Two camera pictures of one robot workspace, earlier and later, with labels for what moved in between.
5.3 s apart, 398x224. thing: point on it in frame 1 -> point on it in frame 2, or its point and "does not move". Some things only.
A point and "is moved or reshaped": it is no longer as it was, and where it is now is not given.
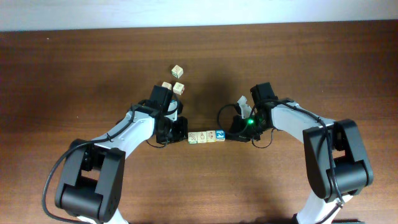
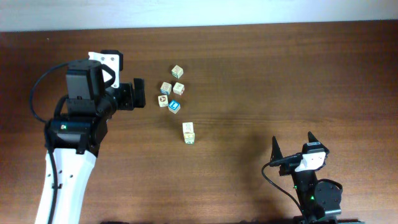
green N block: x=178 y=88 does not move
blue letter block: x=220 y=135 is moved or reshaped
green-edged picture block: x=177 y=71 does not move
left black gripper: x=181 y=134 -> x=127 y=99
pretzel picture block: x=168 y=85 does not move
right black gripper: x=237 y=126 -> x=277 y=154
